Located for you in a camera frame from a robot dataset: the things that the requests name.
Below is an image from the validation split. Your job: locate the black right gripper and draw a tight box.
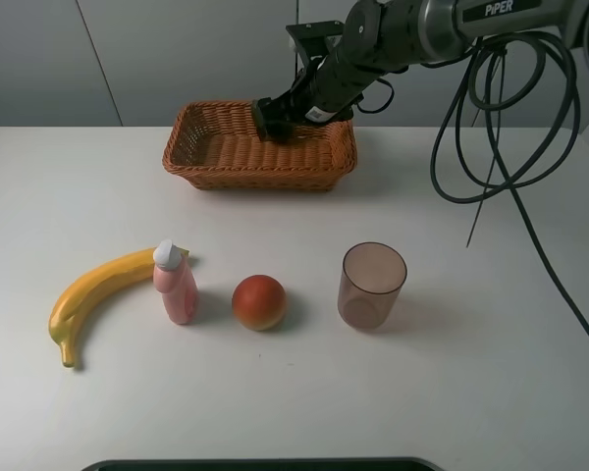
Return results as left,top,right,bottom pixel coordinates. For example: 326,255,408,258
250,46,384,144

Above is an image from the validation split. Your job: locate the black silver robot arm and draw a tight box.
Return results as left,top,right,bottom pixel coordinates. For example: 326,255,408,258
251,0,589,140

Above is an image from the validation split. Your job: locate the brown wicker basket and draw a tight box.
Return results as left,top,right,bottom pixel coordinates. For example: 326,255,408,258
162,101,357,191

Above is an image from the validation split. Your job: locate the red orange apple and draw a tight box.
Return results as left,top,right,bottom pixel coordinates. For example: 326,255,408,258
232,275,287,332

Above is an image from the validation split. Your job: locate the pink bottle with white cap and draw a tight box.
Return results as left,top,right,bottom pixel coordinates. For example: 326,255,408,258
153,239,198,325

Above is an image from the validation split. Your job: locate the translucent brown plastic cup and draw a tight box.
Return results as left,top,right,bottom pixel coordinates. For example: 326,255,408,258
338,241,407,330

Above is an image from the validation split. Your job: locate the yellow banana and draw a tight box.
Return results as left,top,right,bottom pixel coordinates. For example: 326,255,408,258
48,247,190,370

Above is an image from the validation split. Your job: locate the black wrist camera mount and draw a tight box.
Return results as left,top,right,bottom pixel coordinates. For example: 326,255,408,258
286,21,344,69

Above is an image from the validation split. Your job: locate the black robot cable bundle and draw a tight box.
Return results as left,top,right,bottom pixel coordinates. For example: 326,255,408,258
431,28,589,367

